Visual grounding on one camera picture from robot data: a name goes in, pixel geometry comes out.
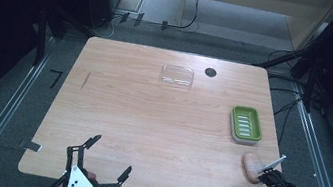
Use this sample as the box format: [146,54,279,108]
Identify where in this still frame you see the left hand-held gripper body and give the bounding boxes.
[52,161,125,187]

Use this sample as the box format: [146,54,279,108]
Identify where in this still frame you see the tan oval soap bar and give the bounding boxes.
[239,151,270,187]

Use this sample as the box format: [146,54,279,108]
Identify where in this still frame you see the person's left hand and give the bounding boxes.
[84,170,99,184]

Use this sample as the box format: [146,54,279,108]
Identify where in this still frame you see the green soap dish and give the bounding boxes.
[226,103,267,148]

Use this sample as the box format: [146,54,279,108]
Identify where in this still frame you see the grey tape strip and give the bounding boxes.
[17,138,43,154]

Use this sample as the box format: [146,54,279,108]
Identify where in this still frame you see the clear plastic lid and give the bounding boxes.
[158,62,197,92]

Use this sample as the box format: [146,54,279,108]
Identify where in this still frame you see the black metal stand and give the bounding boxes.
[245,0,333,118]
[28,1,71,70]

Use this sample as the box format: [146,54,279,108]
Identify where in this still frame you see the black round table grommet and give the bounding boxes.
[203,66,219,79]

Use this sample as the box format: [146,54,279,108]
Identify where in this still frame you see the black floor cables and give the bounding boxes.
[254,47,330,153]

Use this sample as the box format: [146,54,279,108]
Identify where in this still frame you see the white floor cable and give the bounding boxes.
[91,9,124,42]

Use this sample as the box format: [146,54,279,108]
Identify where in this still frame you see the black hanging cable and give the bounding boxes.
[164,0,204,35]

